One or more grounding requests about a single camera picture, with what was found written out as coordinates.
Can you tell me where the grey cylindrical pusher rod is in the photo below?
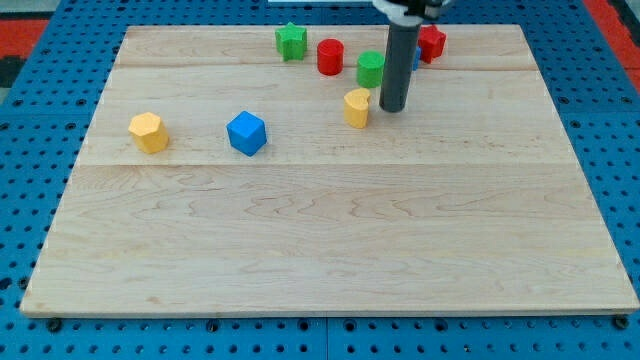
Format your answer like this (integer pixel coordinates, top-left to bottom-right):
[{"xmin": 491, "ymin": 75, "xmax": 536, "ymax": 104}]
[{"xmin": 379, "ymin": 23, "xmax": 421, "ymax": 113}]

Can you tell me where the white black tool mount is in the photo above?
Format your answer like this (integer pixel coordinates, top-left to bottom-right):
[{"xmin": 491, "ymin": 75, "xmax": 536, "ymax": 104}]
[{"xmin": 371, "ymin": 0, "xmax": 453, "ymax": 27}]

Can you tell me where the small blue block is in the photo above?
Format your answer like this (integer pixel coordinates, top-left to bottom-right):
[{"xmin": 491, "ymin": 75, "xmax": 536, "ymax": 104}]
[{"xmin": 412, "ymin": 46, "xmax": 422, "ymax": 71}]

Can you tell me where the red star block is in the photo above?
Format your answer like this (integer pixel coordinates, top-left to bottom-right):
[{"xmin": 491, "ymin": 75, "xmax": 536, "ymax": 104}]
[{"xmin": 418, "ymin": 25, "xmax": 447, "ymax": 63}]

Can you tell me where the green cylinder block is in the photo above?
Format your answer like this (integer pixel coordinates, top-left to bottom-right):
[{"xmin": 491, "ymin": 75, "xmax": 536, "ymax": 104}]
[{"xmin": 356, "ymin": 50, "xmax": 385, "ymax": 88}]

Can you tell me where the red cylinder block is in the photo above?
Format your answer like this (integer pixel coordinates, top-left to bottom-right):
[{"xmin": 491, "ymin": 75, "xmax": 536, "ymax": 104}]
[{"xmin": 316, "ymin": 38, "xmax": 344, "ymax": 76}]

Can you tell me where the yellow heart block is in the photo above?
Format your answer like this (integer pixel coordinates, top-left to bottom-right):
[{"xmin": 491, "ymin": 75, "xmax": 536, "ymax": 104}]
[{"xmin": 343, "ymin": 88, "xmax": 371, "ymax": 129}]

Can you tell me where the green star block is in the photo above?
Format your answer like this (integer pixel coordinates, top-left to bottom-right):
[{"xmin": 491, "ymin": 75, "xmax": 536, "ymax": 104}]
[{"xmin": 275, "ymin": 22, "xmax": 307, "ymax": 62}]

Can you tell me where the blue cube block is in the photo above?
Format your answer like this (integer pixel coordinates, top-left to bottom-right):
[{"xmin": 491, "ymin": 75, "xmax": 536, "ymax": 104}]
[{"xmin": 226, "ymin": 111, "xmax": 267, "ymax": 157}]

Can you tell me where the light wooden board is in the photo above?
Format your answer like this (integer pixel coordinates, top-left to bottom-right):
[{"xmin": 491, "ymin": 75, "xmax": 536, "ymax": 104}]
[{"xmin": 21, "ymin": 25, "xmax": 639, "ymax": 318}]

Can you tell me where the yellow hexagon block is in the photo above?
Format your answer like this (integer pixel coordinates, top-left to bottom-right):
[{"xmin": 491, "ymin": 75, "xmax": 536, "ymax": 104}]
[{"xmin": 128, "ymin": 112, "xmax": 169, "ymax": 154}]

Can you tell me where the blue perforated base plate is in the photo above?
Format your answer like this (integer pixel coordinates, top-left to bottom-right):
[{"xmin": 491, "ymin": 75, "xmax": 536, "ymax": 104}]
[{"xmin": 1, "ymin": 0, "xmax": 639, "ymax": 359}]

